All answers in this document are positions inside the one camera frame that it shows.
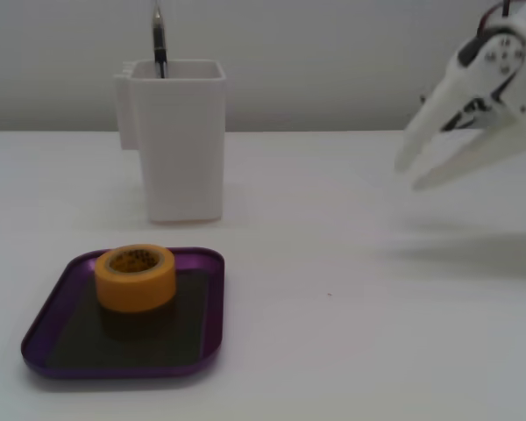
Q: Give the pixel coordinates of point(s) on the purple tray with black liner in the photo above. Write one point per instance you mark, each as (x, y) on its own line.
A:
(211, 307)

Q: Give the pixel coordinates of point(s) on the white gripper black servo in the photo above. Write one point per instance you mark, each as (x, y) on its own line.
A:
(502, 56)

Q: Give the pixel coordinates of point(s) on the black ballpoint pen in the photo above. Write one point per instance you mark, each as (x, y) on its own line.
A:
(159, 44)

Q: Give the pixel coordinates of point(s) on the yellow masking tape roll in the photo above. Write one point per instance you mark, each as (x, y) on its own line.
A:
(136, 289)

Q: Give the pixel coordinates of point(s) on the white plastic pen holder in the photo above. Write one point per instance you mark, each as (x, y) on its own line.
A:
(182, 144)

